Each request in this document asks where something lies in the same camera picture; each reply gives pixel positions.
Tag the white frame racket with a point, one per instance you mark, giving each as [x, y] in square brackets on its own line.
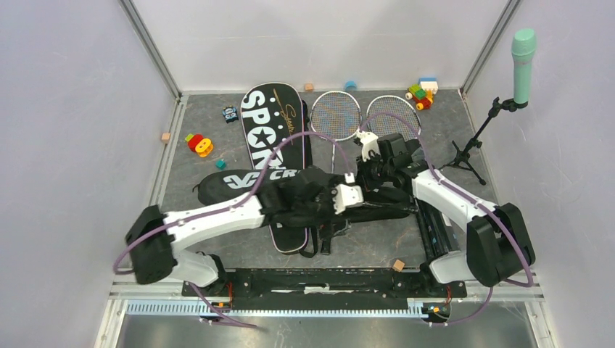
[335, 114]

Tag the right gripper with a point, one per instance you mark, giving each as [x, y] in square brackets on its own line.
[364, 179]

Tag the teal cube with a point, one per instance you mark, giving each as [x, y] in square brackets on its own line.
[221, 164]

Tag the green blue blocks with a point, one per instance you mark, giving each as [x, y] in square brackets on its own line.
[423, 92]

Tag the green microphone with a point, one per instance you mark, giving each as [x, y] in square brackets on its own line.
[523, 49]

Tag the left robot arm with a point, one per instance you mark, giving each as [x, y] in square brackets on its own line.
[157, 243]

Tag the black crossway racket bag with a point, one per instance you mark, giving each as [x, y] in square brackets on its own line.
[303, 198]

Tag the red yellow toy blocks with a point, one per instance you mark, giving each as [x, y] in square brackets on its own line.
[198, 144]

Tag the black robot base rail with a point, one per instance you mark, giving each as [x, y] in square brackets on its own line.
[330, 288]

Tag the black sport racket bag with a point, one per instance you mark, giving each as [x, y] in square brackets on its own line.
[270, 113]

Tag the small wooden cube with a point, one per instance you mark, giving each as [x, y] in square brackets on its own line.
[398, 265]

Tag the black microphone tripod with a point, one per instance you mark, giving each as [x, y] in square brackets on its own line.
[462, 156]

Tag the black white shaft racket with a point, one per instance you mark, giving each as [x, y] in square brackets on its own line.
[393, 114]

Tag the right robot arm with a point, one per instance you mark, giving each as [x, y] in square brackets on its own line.
[498, 247]

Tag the black shuttlecock tube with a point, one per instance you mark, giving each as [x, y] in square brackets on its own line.
[437, 234]

